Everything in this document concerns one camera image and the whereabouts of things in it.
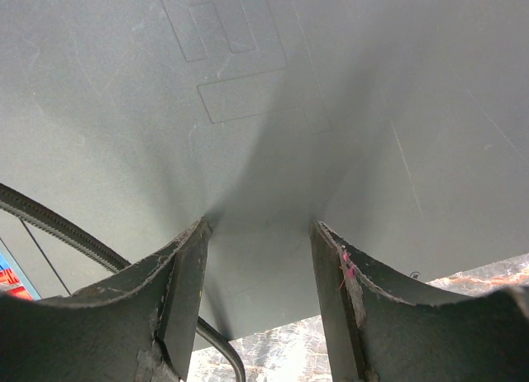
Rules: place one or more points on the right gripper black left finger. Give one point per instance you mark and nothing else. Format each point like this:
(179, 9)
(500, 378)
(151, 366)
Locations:
(136, 325)

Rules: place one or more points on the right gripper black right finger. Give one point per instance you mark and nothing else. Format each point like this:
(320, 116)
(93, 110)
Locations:
(381, 325)

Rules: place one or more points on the dark grey network switch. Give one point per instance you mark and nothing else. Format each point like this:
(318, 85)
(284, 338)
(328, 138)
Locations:
(401, 124)

